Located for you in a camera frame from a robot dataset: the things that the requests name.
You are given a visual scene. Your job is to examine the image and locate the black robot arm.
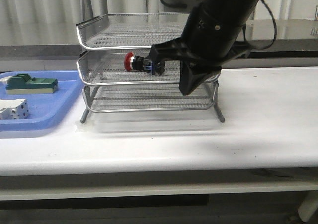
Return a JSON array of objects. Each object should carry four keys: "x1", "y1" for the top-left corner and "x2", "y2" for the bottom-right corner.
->
[{"x1": 179, "y1": 0, "x2": 259, "y2": 95}]

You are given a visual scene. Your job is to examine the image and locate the red emergency stop button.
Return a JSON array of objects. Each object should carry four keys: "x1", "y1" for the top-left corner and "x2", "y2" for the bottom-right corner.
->
[{"x1": 124, "y1": 52, "x2": 165, "y2": 76}]

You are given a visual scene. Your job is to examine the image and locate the dark steel counter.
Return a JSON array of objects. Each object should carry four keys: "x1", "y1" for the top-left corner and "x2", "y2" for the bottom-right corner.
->
[{"x1": 0, "y1": 19, "x2": 318, "y2": 59}]

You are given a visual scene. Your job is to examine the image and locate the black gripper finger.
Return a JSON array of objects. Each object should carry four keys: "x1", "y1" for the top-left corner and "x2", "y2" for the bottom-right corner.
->
[
  {"x1": 179, "y1": 61, "x2": 222, "y2": 96},
  {"x1": 146, "y1": 37, "x2": 196, "y2": 68}
]

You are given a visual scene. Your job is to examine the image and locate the silver rack frame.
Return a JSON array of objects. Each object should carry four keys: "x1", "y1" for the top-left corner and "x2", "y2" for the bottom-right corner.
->
[{"x1": 79, "y1": 0, "x2": 226, "y2": 125}]

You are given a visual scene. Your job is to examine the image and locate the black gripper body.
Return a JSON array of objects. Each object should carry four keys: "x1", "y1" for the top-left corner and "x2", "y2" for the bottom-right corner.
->
[{"x1": 180, "y1": 4, "x2": 250, "y2": 66}]

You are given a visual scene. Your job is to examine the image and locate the blue plastic tray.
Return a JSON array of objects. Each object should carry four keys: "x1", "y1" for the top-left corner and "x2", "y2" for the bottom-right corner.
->
[{"x1": 0, "y1": 70, "x2": 83, "y2": 132}]

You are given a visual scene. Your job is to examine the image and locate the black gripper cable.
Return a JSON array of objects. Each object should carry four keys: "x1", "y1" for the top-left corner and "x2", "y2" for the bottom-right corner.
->
[{"x1": 158, "y1": 0, "x2": 277, "y2": 51}]

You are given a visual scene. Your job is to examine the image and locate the green terminal block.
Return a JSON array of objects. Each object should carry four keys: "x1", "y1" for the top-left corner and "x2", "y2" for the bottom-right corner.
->
[{"x1": 5, "y1": 73, "x2": 58, "y2": 95}]

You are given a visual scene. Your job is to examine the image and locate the white circuit breaker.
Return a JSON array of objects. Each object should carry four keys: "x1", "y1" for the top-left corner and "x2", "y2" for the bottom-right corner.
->
[{"x1": 0, "y1": 99, "x2": 29, "y2": 120}]

